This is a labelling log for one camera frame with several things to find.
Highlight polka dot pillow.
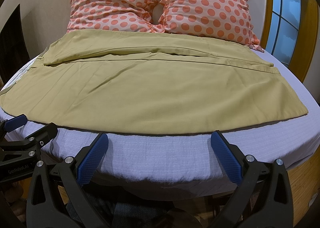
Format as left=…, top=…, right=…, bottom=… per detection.
left=67, top=0, right=164, bottom=33
left=156, top=0, right=262, bottom=50

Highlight right polka dot pillow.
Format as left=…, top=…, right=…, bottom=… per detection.
left=156, top=0, right=262, bottom=50

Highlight left polka dot pillow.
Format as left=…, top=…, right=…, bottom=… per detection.
left=67, top=0, right=164, bottom=33

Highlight wooden bed frame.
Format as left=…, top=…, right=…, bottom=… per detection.
left=288, top=154, right=319, bottom=226

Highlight dark wall panel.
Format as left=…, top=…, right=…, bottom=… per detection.
left=0, top=4, right=30, bottom=84

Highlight olive green pants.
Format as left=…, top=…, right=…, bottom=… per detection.
left=1, top=29, right=308, bottom=135

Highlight wooden framed window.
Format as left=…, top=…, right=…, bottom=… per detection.
left=261, top=0, right=319, bottom=82

